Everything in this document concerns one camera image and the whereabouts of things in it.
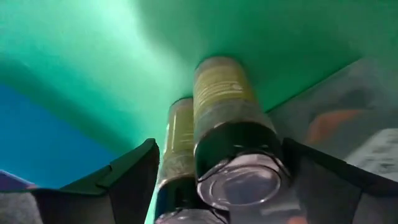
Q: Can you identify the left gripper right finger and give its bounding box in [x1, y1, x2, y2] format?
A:
[230, 138, 398, 224]

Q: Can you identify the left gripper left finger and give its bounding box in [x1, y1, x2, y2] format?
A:
[30, 138, 161, 224]

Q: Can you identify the clear plastic storage bin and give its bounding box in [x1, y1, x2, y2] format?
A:
[267, 57, 398, 184]

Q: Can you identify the black-lid round spice jar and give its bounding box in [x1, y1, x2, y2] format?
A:
[154, 97, 231, 224]

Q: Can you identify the grey printed packet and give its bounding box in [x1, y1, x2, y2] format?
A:
[343, 127, 398, 183]

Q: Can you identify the blue plastic tray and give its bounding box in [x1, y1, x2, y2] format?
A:
[0, 82, 121, 190]

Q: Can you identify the yellow-labelled spray can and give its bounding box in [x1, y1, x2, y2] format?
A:
[192, 55, 292, 212]

